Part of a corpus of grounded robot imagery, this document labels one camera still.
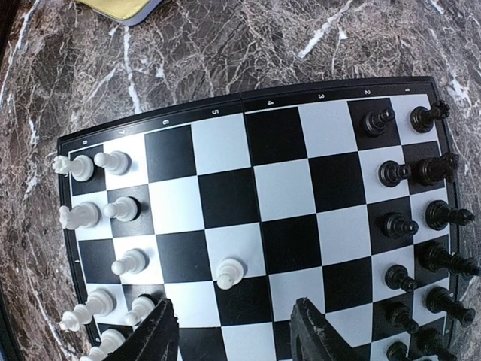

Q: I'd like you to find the white chess knight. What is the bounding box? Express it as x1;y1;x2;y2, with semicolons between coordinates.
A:
59;202;101;230

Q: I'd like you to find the white chess pawn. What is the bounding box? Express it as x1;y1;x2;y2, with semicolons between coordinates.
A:
102;196;138;222
94;150;132;175
124;296;155;326
216;258;244;290

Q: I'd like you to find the gold square tray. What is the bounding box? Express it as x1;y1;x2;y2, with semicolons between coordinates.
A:
78;0;162;26

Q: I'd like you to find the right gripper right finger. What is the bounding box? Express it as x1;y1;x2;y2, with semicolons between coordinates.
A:
289;297;361;361

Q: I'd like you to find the white chess piece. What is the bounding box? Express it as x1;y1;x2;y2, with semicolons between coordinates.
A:
80;329;126;361

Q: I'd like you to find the white chess king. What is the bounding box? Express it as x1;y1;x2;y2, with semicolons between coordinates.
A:
59;289;116;332

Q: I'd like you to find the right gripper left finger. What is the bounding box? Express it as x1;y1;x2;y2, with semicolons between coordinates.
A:
110;299;179;361

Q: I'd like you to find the white chess rook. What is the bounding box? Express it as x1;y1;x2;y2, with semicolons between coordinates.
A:
52;155;94;182

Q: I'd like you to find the black grey chessboard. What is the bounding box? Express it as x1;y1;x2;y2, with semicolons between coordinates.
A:
57;77;479;360

